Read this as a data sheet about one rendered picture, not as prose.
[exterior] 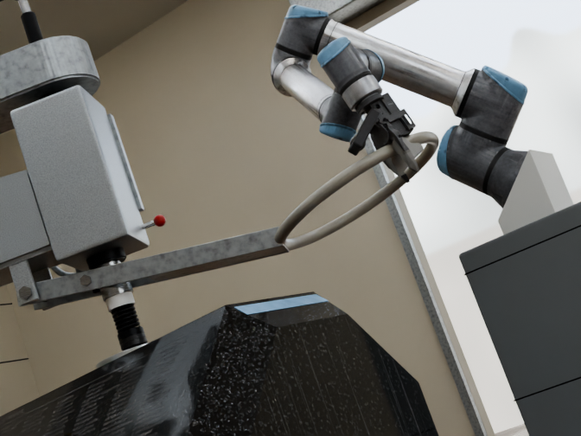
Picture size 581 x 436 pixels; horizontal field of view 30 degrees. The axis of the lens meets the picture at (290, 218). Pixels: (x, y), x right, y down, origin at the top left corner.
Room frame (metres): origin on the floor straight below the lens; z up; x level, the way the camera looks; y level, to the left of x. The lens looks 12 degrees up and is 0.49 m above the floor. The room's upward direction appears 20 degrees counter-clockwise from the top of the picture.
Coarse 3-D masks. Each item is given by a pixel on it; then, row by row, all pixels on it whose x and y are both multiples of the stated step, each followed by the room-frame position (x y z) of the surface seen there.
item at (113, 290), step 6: (102, 264) 2.69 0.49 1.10; (108, 264) 2.69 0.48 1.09; (114, 264) 2.70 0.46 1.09; (126, 282) 2.70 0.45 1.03; (102, 288) 2.69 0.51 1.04; (108, 288) 2.68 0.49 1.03; (114, 288) 2.68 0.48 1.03; (120, 288) 2.69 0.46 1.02; (126, 288) 2.70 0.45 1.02; (132, 288) 2.73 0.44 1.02; (102, 294) 2.70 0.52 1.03; (108, 294) 2.69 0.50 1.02; (114, 294) 2.68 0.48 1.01
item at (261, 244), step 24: (216, 240) 2.64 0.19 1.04; (240, 240) 2.64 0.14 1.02; (264, 240) 2.64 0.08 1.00; (120, 264) 2.66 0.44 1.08; (144, 264) 2.65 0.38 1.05; (168, 264) 2.65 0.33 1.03; (192, 264) 2.65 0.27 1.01; (216, 264) 2.70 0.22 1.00; (24, 288) 2.64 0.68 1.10; (48, 288) 2.67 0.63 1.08; (72, 288) 2.67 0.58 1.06; (96, 288) 2.66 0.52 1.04
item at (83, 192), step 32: (64, 96) 2.61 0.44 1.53; (32, 128) 2.62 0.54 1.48; (64, 128) 2.61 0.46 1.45; (96, 128) 2.63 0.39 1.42; (32, 160) 2.62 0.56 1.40; (64, 160) 2.61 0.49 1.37; (96, 160) 2.61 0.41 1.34; (64, 192) 2.61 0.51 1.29; (96, 192) 2.61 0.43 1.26; (128, 192) 2.76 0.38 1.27; (64, 224) 2.62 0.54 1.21; (96, 224) 2.61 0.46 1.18; (128, 224) 2.63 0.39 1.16; (64, 256) 2.62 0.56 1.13; (96, 256) 2.67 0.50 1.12
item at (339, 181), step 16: (432, 144) 2.63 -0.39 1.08; (368, 160) 2.44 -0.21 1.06; (384, 160) 2.46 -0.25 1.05; (416, 160) 2.79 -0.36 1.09; (336, 176) 2.44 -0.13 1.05; (352, 176) 2.44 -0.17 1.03; (320, 192) 2.45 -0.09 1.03; (384, 192) 2.88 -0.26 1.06; (304, 208) 2.48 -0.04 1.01; (352, 208) 2.91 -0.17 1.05; (368, 208) 2.90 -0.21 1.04; (288, 224) 2.53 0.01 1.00; (336, 224) 2.88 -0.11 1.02; (288, 240) 2.72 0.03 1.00; (304, 240) 2.81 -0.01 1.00
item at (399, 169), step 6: (396, 156) 2.51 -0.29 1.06; (390, 162) 2.49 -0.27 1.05; (396, 162) 2.49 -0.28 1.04; (402, 162) 2.51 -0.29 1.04; (390, 168) 2.51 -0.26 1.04; (396, 168) 2.49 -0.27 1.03; (402, 168) 2.51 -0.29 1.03; (396, 174) 2.50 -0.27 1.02; (402, 174) 2.49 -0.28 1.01; (408, 180) 2.50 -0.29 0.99
